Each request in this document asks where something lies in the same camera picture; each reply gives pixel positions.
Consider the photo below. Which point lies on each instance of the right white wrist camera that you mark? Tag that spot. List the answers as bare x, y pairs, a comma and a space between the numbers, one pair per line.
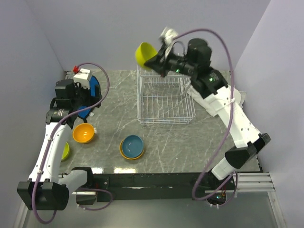
167, 36

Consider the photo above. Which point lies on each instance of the blue shallow bowl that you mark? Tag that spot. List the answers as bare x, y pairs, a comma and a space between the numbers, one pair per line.
132, 146

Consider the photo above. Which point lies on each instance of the white towel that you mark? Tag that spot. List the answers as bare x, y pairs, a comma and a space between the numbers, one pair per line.
238, 95

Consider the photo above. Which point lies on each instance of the green shallow bowl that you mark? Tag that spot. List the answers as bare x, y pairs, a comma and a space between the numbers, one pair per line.
143, 53

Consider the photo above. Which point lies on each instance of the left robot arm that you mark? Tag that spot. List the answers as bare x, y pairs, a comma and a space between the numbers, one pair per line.
43, 187

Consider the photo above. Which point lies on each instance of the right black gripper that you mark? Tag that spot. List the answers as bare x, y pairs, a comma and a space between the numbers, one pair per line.
159, 63

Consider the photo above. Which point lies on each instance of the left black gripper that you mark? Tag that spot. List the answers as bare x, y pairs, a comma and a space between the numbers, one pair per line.
91, 101

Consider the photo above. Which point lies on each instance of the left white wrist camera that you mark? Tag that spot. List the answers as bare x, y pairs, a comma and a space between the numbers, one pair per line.
82, 76

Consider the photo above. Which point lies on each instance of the white wire dish rack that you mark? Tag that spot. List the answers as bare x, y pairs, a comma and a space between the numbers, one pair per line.
163, 100

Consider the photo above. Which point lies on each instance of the black base beam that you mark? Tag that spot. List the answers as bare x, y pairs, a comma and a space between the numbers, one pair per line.
141, 186

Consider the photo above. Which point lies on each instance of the blue cloth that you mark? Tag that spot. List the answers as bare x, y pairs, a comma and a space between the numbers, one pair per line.
93, 83

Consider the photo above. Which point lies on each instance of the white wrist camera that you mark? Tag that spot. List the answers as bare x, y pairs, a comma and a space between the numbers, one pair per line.
82, 76
167, 36

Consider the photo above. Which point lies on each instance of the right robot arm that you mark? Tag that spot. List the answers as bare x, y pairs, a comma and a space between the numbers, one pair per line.
216, 91

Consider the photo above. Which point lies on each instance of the orange shallow bowl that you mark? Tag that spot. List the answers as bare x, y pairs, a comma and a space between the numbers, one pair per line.
126, 157

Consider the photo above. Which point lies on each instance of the green bowl near left edge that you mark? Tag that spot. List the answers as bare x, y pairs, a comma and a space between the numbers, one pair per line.
66, 152

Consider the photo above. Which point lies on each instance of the aluminium frame rail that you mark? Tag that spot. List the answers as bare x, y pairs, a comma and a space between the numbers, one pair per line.
242, 182

